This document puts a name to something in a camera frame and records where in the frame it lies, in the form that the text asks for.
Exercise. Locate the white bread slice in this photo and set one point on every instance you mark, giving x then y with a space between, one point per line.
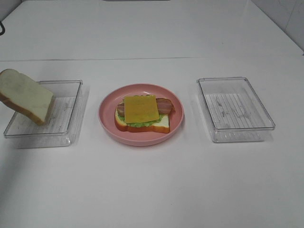
24 95
162 125

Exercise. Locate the yellow cheese slice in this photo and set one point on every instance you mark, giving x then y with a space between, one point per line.
140 109

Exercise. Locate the curved bacon strip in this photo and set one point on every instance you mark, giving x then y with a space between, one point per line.
172 110

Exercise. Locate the pink round plate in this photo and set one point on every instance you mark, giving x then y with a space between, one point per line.
110 102

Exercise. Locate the green lettuce leaf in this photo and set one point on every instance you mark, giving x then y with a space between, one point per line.
138 111

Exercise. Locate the clear plastic tray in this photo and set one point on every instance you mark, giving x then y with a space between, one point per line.
233 111
62 124

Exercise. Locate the clear right plastic tray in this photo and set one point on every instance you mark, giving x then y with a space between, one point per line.
233 111

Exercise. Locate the clear left plastic tray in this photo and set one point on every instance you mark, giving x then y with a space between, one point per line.
62 124

